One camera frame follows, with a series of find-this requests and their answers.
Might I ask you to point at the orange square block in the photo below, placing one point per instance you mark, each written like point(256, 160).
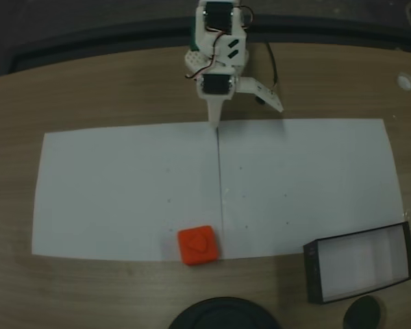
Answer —
point(198, 245)

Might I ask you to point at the brown box white inside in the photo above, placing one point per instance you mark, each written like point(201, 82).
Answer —
point(356, 264)

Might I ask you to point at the green clamp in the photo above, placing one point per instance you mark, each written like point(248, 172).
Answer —
point(193, 41)

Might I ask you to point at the white paper sheet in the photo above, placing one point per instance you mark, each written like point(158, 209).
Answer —
point(305, 178)
point(123, 192)

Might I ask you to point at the small white round cap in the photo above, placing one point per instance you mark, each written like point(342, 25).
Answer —
point(405, 81)

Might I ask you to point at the large black round object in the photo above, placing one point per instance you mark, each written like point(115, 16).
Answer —
point(222, 315)

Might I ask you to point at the small black round object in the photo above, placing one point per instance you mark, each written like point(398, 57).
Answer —
point(363, 313)

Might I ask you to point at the white perforated base plate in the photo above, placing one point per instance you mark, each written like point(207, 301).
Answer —
point(195, 61)

